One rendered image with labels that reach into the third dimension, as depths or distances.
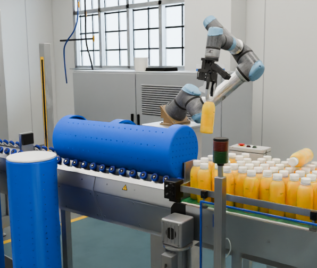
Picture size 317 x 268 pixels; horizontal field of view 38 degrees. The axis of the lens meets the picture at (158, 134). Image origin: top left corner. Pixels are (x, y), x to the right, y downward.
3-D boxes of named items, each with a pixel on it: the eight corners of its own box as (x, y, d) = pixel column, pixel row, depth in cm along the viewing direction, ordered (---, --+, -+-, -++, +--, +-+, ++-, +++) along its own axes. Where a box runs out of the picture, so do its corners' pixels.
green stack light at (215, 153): (217, 159, 190) (217, 148, 189) (231, 161, 186) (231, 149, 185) (209, 162, 185) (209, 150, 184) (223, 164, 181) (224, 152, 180)
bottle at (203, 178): (199, 199, 223) (199, 164, 220) (213, 200, 220) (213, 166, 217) (194, 203, 217) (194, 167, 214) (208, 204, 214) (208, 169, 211)
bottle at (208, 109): (197, 132, 234) (200, 98, 232) (203, 132, 239) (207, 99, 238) (208, 134, 230) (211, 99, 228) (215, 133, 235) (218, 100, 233)
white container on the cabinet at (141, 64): (141, 70, 509) (141, 57, 507) (151, 70, 498) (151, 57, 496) (131, 70, 498) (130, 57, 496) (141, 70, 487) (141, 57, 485)
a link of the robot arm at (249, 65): (190, 110, 296) (256, 53, 278) (201, 128, 289) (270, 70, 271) (181, 106, 286) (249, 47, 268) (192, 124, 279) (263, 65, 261)
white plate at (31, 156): (41, 161, 246) (41, 164, 246) (64, 151, 272) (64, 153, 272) (-4, 159, 253) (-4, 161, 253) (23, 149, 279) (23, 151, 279)
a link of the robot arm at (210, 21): (246, 41, 283) (213, 9, 242) (256, 53, 278) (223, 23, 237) (231, 54, 287) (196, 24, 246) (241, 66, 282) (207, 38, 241)
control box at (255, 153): (237, 160, 260) (237, 142, 258) (270, 165, 248) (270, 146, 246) (228, 164, 252) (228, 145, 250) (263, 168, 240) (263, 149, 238)
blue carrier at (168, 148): (84, 157, 303) (85, 114, 301) (197, 175, 252) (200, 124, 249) (51, 161, 281) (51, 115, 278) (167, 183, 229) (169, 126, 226)
